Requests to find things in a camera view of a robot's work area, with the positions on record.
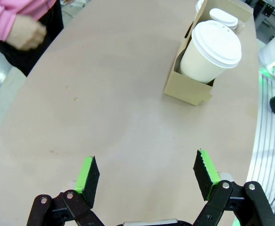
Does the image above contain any brown cardboard cup carrier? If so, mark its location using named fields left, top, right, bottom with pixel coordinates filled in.
left=163, top=0, right=254, bottom=106

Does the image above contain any person in pink sleeve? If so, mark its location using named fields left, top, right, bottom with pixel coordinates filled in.
left=0, top=0, right=64, bottom=77

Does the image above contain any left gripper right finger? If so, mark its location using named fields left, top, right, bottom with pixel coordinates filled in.
left=192, top=148, right=275, bottom=226

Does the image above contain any white paper cup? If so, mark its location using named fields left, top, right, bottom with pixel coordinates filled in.
left=180, top=35, right=227, bottom=83

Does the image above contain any person's right hand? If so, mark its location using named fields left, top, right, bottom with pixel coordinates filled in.
left=5, top=15, right=47, bottom=51

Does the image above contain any black metal bracket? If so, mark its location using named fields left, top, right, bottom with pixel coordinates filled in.
left=254, top=3, right=275, bottom=29

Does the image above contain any pink sleeved right forearm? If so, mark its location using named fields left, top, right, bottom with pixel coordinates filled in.
left=0, top=0, right=57, bottom=41

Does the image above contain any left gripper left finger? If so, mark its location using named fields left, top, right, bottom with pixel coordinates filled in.
left=26, top=155, right=105, bottom=226

